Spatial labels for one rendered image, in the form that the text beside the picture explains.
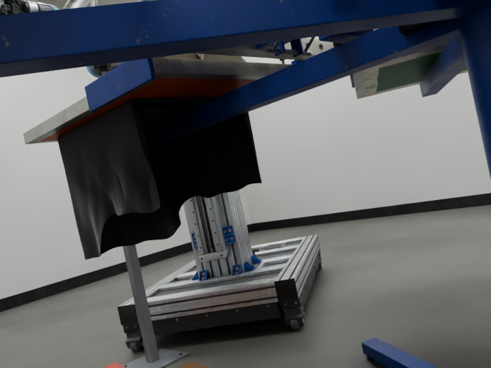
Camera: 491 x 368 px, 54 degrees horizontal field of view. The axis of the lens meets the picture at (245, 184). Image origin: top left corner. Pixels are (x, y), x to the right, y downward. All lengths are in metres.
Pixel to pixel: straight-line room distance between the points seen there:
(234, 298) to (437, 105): 3.48
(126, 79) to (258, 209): 5.48
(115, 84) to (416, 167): 4.30
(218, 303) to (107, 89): 1.21
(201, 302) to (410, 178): 3.50
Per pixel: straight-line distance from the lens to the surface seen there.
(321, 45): 1.52
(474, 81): 0.95
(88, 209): 1.65
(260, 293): 2.14
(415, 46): 1.04
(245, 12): 0.71
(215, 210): 2.38
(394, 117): 5.32
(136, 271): 2.12
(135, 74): 1.18
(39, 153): 5.20
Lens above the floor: 0.66
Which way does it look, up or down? level
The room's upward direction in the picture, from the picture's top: 12 degrees counter-clockwise
